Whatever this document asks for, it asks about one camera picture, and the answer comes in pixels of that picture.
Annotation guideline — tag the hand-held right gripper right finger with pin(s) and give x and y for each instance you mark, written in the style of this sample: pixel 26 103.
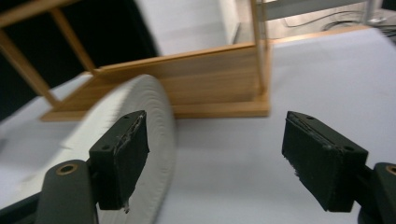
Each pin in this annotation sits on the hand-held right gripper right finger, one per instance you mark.
pixel 320 161

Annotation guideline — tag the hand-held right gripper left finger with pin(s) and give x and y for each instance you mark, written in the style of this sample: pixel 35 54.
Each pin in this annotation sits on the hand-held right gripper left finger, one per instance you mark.
pixel 124 161

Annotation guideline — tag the white sneaker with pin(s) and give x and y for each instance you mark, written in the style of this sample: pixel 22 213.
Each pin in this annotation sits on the white sneaker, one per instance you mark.
pixel 155 102

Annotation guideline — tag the wooden shoe rack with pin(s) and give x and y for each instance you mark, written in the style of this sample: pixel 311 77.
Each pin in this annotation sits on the wooden shoe rack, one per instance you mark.
pixel 211 81

